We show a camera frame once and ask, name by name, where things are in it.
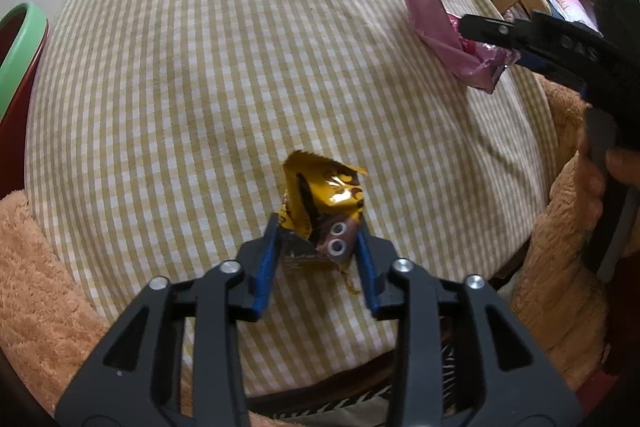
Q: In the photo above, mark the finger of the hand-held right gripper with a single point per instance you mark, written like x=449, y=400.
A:
x=490, y=29
x=540, y=64

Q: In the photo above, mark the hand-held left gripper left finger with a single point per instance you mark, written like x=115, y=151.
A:
x=265, y=277

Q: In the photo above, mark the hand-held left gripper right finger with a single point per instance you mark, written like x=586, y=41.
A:
x=367, y=277

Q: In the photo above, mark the small pink snack wrapper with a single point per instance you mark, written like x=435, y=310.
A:
x=435, y=27

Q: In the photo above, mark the yellow snack wrapper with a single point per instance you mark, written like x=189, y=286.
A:
x=325, y=197

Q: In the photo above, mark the red bucket with green rim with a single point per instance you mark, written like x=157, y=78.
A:
x=20, y=37

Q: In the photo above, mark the person's right hand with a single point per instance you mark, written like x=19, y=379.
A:
x=625, y=164

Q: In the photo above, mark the black white striped cloth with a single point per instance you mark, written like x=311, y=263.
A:
x=350, y=402

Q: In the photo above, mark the checkered tablecloth table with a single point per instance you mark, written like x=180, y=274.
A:
x=200, y=82

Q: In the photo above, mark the orange plush blanket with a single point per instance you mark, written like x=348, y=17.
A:
x=40, y=282

